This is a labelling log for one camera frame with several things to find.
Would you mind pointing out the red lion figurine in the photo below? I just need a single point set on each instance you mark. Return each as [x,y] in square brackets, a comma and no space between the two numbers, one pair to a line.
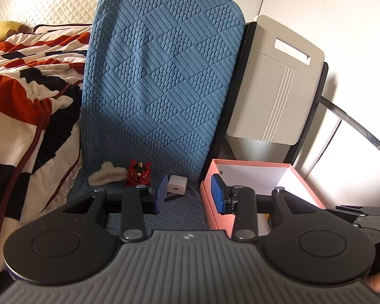
[138,173]

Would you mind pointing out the yellow pillow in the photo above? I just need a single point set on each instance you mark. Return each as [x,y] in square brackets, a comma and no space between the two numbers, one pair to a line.
[8,26]

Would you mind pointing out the curved dark metal tube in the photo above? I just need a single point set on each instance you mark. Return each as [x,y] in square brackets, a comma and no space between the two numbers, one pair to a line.
[352,122]

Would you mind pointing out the pink cardboard box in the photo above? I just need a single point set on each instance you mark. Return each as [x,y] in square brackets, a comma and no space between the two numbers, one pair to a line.
[263,177]

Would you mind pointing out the white quilted headboard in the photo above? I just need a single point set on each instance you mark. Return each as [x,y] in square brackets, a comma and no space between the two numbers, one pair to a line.
[48,12]

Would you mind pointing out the lace bed sheet trim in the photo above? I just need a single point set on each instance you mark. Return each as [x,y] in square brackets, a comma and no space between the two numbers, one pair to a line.
[61,193]

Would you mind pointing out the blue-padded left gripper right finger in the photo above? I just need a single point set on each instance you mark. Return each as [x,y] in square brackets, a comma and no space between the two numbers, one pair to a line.
[239,201]

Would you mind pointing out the red white black blanket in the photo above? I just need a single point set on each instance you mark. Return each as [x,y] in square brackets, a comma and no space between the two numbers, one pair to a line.
[41,79]

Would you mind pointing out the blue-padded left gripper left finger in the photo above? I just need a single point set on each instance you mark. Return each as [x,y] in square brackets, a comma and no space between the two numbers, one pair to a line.
[138,201]

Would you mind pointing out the small black flat device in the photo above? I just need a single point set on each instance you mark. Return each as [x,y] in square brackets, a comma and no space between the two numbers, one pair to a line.
[172,196]

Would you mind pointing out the beige folding chair back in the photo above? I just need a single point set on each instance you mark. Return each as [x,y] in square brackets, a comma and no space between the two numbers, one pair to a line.
[279,84]

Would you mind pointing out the fluffy white hair clip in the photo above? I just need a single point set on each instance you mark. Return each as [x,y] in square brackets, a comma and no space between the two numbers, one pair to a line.
[107,173]

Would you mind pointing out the white square charger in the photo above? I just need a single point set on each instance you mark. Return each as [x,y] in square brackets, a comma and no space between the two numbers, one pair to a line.
[177,184]

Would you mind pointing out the blue textured seat cushion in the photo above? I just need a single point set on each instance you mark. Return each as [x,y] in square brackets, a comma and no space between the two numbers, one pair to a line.
[156,77]

